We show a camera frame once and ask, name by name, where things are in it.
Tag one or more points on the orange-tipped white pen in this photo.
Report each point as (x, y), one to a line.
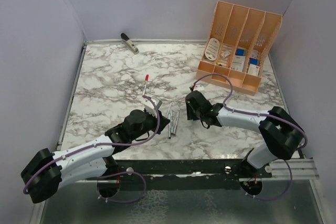
(169, 116)

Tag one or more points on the orange desk organizer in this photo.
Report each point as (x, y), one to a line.
(237, 26)

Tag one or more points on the magenta-tipped white pen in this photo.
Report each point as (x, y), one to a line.
(176, 122)

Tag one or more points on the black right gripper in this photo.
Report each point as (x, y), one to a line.
(190, 115)

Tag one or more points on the red-tipped white pen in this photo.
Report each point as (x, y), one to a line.
(146, 84)

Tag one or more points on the purple-tipped white pen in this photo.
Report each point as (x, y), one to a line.
(172, 124)

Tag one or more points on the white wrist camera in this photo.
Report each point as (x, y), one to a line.
(197, 87)
(150, 105)

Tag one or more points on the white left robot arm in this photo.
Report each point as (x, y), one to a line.
(49, 171)

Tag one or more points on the grey black stapler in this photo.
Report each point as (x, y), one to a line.
(129, 43)

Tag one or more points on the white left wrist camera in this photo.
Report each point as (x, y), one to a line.
(150, 105)

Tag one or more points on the white paper box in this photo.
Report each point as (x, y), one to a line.
(238, 63)

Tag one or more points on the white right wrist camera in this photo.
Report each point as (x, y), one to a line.
(197, 87)

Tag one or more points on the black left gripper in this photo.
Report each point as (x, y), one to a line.
(163, 121)

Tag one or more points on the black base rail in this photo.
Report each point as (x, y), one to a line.
(183, 174)

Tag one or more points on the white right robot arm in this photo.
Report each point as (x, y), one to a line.
(282, 135)

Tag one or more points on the blue white box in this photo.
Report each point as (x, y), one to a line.
(240, 52)

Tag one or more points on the white oval perforated plate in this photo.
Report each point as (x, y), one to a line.
(212, 49)

